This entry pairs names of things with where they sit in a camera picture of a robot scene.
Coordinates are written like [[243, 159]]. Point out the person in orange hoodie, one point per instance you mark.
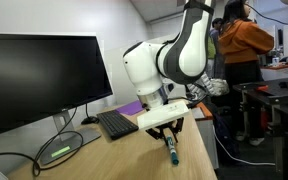
[[244, 43]]

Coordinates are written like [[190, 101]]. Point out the white cabinet with orange top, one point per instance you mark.
[[205, 140]]

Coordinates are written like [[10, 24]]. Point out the black computer keyboard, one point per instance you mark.
[[117, 124]]

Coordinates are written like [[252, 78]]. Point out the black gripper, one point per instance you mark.
[[167, 129]]

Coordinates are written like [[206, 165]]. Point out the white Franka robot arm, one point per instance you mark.
[[190, 50]]

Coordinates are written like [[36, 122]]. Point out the white table with orange edge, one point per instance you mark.
[[280, 71]]

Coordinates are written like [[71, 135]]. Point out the black monitor with silver stand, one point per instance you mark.
[[34, 76]]

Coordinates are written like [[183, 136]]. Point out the purple folder sheet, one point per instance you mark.
[[130, 108]]

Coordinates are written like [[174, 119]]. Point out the person in green shirt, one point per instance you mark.
[[215, 36]]

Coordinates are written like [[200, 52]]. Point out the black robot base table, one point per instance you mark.
[[284, 100]]

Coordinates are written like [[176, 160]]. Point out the black computer mouse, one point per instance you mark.
[[90, 120]]

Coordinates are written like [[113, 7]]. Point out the grey patterned cloth bundle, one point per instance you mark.
[[215, 86]]

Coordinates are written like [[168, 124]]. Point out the green marker pen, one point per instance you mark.
[[172, 151]]

